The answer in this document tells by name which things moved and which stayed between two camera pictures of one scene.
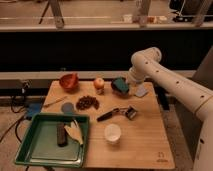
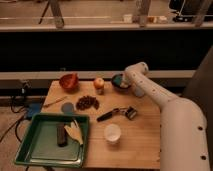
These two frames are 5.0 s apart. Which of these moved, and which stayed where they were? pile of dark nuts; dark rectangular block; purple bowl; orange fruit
Moved: purple bowl
Stayed: pile of dark nuts; orange fruit; dark rectangular block
